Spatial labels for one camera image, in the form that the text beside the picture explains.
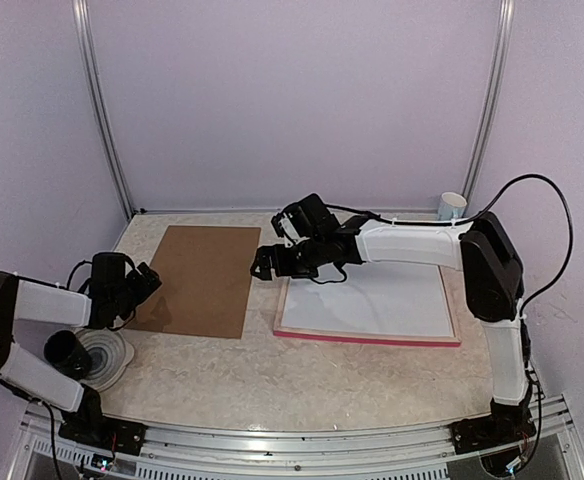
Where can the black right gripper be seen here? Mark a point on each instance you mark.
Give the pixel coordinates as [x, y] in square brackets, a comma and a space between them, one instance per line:
[282, 269]

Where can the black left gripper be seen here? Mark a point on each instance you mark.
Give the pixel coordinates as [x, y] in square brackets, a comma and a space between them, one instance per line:
[144, 289]

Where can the white paper sheets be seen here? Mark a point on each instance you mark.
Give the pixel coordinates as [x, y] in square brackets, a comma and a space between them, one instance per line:
[372, 305]

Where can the brown backing board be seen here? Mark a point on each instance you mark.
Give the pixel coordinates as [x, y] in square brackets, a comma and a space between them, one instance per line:
[206, 281]

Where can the pink wooden picture frame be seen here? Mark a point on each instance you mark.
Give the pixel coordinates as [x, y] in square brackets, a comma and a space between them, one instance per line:
[362, 340]

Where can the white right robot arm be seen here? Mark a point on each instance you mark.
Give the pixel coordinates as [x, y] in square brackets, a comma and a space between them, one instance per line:
[478, 247]

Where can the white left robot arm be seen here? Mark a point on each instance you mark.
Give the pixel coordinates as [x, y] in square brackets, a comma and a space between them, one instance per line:
[30, 308]

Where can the black cup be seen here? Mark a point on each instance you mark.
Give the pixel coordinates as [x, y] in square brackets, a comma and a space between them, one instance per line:
[66, 354]

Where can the light blue mug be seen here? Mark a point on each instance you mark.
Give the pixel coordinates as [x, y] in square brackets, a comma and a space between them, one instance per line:
[452, 206]

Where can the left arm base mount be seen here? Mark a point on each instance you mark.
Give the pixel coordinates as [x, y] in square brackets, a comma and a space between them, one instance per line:
[89, 426]

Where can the front aluminium rail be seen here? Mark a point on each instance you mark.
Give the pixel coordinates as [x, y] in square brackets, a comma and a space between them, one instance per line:
[423, 451]

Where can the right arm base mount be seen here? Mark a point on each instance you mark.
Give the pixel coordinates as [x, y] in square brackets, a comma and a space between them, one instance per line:
[503, 425]

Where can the left aluminium corner post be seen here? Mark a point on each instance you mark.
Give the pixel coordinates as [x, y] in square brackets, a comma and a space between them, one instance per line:
[81, 15]

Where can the aluminium corner post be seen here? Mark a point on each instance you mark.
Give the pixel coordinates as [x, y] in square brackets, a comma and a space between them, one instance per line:
[81, 15]
[491, 98]

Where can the right aluminium corner post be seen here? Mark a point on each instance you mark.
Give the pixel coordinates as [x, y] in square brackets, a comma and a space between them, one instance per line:
[491, 98]

